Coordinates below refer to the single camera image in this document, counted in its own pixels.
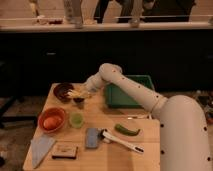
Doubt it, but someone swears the yellow banana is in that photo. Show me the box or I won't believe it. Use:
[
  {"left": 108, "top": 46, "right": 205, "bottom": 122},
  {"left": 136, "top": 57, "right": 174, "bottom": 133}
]
[{"left": 67, "top": 89, "right": 83, "bottom": 98}]

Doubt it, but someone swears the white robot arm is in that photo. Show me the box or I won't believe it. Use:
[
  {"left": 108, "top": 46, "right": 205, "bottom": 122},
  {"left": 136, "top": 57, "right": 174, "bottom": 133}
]
[{"left": 80, "top": 63, "right": 213, "bottom": 171}]

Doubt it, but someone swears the small metal cup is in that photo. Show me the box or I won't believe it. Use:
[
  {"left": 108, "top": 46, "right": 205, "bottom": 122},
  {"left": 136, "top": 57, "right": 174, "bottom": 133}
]
[{"left": 73, "top": 97, "right": 85, "bottom": 109}]

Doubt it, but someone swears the light green cup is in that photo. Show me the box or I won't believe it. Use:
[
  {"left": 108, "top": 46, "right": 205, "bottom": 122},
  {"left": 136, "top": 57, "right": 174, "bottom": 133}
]
[{"left": 69, "top": 113, "right": 83, "bottom": 129}]

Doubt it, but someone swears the dark brown bowl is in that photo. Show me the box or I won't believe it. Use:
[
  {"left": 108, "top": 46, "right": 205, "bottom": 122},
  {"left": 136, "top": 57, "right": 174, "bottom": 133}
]
[{"left": 53, "top": 82, "right": 74, "bottom": 103}]

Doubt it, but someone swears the green plastic tray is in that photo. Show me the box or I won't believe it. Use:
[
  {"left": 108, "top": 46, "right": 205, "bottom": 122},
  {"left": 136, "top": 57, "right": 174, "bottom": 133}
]
[{"left": 104, "top": 75, "right": 155, "bottom": 109}]

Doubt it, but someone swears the blue sponge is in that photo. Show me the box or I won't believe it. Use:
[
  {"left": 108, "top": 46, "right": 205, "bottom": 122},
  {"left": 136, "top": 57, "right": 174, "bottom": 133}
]
[{"left": 85, "top": 128, "right": 99, "bottom": 149}]

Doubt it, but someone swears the orange bowl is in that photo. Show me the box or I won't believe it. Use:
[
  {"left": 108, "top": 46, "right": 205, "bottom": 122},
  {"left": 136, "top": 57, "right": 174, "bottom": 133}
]
[{"left": 38, "top": 107, "right": 66, "bottom": 133}]

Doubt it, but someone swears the orange fruit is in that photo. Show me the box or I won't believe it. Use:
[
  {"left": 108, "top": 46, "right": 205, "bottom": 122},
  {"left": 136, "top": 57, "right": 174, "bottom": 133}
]
[{"left": 43, "top": 116, "right": 62, "bottom": 130}]

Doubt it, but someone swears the green chili pepper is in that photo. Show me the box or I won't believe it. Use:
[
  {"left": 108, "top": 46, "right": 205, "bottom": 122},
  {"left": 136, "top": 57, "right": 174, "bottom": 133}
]
[{"left": 114, "top": 124, "right": 140, "bottom": 136}]

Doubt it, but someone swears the metal fork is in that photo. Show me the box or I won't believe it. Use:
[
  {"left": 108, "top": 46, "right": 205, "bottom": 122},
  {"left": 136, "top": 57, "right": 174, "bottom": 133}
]
[{"left": 127, "top": 115, "right": 153, "bottom": 120}]

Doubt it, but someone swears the tan black box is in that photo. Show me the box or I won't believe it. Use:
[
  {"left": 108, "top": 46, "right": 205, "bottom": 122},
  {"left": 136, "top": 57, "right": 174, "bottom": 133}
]
[{"left": 51, "top": 142, "right": 78, "bottom": 159}]

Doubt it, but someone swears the grey folded cloth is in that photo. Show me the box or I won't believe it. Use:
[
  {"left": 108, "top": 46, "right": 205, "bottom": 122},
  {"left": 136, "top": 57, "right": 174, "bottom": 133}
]
[{"left": 31, "top": 135, "right": 56, "bottom": 169}]

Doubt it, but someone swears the black office chair base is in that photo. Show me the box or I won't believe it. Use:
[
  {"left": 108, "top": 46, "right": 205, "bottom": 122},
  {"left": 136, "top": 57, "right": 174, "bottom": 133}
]
[{"left": 0, "top": 96, "right": 37, "bottom": 129}]

